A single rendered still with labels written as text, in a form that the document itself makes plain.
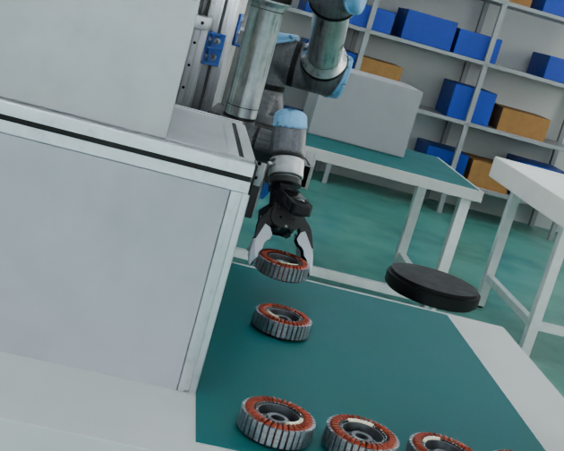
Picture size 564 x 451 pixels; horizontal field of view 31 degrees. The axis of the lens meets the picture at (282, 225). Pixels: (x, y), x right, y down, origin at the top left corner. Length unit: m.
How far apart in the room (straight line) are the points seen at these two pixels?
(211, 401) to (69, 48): 0.56
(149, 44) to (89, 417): 0.53
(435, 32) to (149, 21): 6.86
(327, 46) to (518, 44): 6.68
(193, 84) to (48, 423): 1.50
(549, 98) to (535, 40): 0.52
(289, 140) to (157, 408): 0.84
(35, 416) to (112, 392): 0.16
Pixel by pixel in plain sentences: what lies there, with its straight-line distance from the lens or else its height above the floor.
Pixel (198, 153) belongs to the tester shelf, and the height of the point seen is 1.11.
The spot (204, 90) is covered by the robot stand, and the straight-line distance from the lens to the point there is 2.79.
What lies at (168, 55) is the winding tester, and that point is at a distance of 1.46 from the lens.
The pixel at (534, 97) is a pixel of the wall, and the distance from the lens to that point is 9.12.
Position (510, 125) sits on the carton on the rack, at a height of 0.84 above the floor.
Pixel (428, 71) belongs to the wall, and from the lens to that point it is 8.84.
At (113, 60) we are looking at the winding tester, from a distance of 1.47.
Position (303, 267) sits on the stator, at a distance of 2.05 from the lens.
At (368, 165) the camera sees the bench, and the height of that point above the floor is 0.74.
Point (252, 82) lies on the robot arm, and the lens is 2.23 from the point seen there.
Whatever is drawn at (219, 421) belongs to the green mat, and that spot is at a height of 0.75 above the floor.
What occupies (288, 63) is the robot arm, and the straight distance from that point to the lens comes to 2.56.
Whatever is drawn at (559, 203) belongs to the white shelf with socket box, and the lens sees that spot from 1.38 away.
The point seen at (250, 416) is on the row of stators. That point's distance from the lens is 1.46.
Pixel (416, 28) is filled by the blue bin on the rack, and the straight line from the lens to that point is 8.22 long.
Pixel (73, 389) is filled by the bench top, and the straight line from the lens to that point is 1.49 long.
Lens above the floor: 1.36
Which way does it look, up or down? 12 degrees down
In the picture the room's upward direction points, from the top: 16 degrees clockwise
